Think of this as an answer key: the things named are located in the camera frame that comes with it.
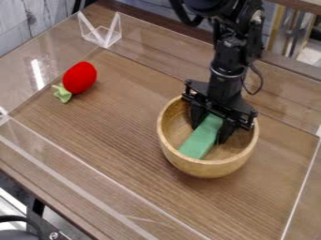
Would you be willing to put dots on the black table leg clamp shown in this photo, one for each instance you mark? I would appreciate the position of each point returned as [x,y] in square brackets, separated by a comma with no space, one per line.
[21,223]

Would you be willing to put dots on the clear acrylic corner bracket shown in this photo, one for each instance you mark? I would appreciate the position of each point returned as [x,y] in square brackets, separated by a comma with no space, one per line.
[102,36]

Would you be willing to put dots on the red plush strawberry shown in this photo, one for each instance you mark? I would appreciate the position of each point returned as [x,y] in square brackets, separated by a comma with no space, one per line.
[78,80]

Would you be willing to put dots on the green rectangular block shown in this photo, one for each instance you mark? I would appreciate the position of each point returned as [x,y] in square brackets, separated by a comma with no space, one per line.
[202,139]

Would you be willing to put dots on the brown wooden bowl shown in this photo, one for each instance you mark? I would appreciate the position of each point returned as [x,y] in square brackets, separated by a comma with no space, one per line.
[223,159]

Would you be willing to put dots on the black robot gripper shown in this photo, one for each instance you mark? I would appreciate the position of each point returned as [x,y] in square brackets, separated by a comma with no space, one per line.
[219,97]

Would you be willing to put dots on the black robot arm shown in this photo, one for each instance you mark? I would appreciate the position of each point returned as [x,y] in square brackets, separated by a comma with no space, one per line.
[237,23]

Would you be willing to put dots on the gold metal furniture frame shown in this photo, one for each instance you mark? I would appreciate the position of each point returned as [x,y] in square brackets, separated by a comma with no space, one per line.
[288,29]

